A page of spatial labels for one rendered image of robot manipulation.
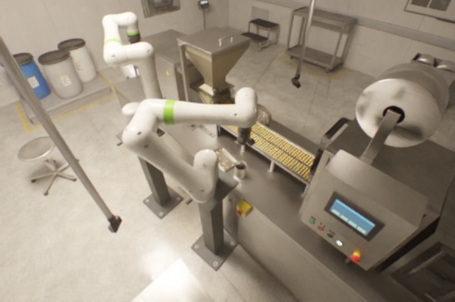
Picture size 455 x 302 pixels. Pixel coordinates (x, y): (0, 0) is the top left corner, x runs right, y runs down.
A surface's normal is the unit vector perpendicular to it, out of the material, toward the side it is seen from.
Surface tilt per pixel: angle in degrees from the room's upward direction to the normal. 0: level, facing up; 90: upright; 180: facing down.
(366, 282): 0
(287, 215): 0
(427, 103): 90
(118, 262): 0
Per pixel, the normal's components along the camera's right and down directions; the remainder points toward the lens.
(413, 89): -0.72, 0.47
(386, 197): 0.00, -0.74
